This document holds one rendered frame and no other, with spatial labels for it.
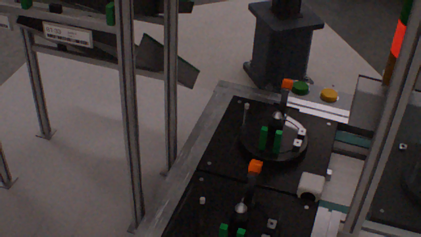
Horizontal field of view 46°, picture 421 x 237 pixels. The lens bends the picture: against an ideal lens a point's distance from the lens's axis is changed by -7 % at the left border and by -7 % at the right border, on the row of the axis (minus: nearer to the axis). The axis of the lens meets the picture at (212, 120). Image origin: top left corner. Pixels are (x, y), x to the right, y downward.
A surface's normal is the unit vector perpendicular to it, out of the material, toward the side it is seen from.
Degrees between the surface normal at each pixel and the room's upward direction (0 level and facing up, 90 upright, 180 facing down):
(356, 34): 0
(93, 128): 0
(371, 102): 90
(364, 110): 90
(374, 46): 0
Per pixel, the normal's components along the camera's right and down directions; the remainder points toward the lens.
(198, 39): 0.04, -0.76
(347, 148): -0.32, 0.60
